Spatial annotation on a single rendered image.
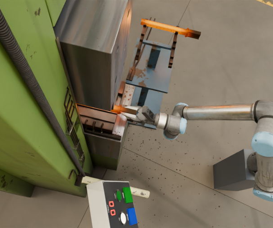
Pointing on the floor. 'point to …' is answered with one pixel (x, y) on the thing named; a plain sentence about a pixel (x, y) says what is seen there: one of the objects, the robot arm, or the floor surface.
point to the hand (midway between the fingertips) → (123, 110)
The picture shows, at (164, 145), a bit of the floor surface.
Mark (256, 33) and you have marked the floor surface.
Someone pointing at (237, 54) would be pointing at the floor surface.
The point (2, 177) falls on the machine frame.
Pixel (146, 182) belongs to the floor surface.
